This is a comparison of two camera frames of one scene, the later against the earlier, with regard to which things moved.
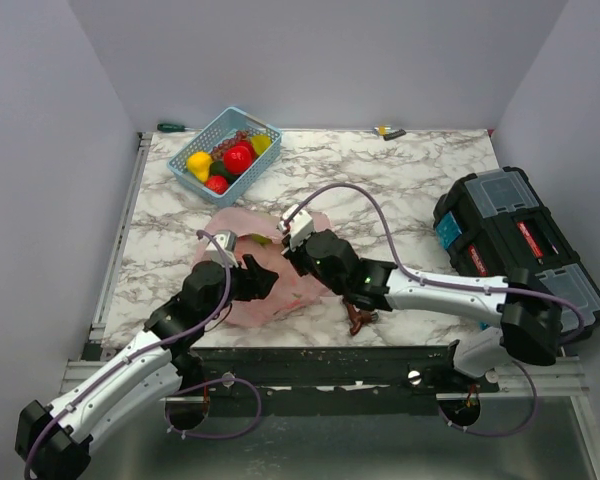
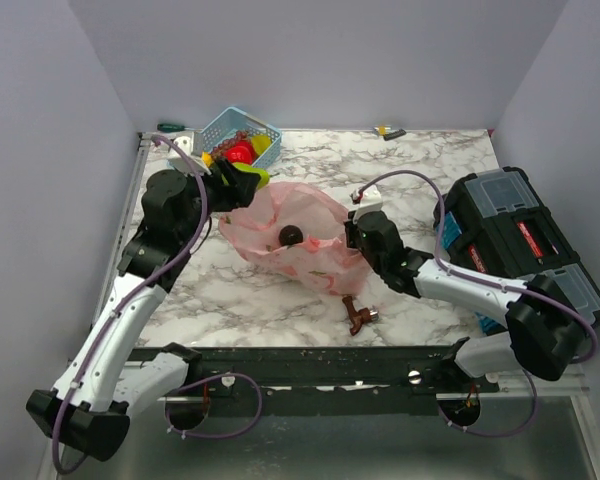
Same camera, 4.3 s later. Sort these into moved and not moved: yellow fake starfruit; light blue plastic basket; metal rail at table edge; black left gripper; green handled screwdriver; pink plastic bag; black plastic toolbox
Moved: black left gripper; pink plastic bag
Not moved: yellow fake starfruit; light blue plastic basket; black plastic toolbox; green handled screwdriver; metal rail at table edge
